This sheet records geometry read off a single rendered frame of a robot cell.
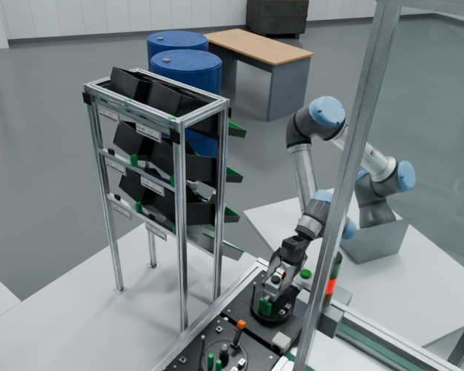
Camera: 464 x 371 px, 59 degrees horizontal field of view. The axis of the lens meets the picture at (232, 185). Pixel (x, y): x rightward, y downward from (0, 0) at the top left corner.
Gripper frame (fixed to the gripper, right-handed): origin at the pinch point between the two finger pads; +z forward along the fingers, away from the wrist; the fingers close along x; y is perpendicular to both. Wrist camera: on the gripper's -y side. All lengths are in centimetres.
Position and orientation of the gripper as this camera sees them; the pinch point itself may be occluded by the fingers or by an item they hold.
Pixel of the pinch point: (274, 283)
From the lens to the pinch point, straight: 133.6
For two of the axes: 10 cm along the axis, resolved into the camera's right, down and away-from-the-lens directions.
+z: -5.2, 8.2, -2.2
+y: 3.1, 4.2, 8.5
